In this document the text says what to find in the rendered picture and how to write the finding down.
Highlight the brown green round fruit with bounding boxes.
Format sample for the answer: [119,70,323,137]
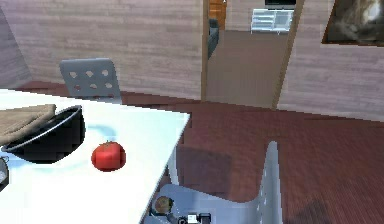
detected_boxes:
[155,196,175,214]

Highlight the white table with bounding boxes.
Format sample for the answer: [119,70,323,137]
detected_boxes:
[0,88,192,224]

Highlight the red tomato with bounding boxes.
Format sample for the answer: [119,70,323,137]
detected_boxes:
[91,140,127,173]

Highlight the black bowl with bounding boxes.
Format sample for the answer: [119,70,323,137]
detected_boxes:
[1,105,86,164]

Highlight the grey and black kettle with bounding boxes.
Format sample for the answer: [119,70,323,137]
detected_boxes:
[0,156,10,193]

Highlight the dark grey armchair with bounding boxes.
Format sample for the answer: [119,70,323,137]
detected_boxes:
[207,18,220,60]

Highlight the beige folded cloth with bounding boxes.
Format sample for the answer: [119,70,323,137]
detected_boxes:
[0,103,57,147]

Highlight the orange wooden door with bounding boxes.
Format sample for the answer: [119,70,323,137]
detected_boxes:
[209,0,228,30]

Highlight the white shelf unit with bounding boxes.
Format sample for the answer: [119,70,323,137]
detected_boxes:
[250,8,295,34]

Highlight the black television set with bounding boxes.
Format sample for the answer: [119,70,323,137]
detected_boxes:
[264,0,297,10]

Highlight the dark framed wall picture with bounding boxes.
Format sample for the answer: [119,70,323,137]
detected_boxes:
[321,0,384,47]

